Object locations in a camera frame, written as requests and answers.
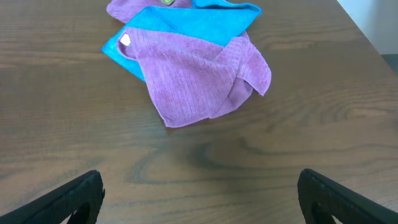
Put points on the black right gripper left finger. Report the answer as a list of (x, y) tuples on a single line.
[(78, 201)]

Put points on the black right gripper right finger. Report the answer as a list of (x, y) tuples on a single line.
[(323, 200)]

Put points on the lower purple cloth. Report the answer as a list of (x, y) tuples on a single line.
[(191, 79)]

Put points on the purple cloth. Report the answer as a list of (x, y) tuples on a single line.
[(125, 10), (191, 79)]

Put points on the upper purple cloth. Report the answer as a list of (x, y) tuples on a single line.
[(125, 10)]

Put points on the blue cloth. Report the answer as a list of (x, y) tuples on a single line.
[(216, 21)]

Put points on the olive green cloth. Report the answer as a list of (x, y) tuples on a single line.
[(168, 2)]

